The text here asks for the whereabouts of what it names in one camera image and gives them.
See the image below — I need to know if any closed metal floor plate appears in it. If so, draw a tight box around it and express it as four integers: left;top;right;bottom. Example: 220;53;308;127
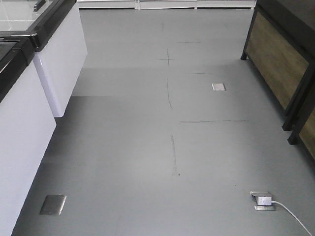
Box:
212;83;226;91

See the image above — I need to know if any white chest freezer near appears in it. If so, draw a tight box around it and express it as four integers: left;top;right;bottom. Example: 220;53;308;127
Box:
0;38;56;236

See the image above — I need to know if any white chest freezer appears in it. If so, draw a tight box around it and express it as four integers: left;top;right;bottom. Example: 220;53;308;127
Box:
0;38;56;236
0;0;88;118

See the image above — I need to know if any open floor socket box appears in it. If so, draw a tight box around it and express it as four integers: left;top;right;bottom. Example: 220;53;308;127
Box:
250;191;276;211

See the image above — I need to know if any steel floor plate left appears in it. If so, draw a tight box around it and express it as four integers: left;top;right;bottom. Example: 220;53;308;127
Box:
40;195;67;215

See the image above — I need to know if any white chest freezer far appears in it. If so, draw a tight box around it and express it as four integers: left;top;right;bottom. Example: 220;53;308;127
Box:
0;0;88;118

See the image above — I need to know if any white shelf base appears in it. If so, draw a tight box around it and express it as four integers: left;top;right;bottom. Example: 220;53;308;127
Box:
78;0;256;10

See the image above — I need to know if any wooden display stand far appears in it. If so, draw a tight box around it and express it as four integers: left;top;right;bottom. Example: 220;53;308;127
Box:
241;0;315;131

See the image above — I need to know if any wooden display stand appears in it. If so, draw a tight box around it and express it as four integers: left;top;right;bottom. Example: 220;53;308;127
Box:
241;0;315;131
288;98;315;159

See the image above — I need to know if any wooden display stand near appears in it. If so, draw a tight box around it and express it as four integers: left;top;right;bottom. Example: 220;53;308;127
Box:
288;98;315;159

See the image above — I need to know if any white power cable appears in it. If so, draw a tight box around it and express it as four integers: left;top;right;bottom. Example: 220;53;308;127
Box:
270;201;314;236

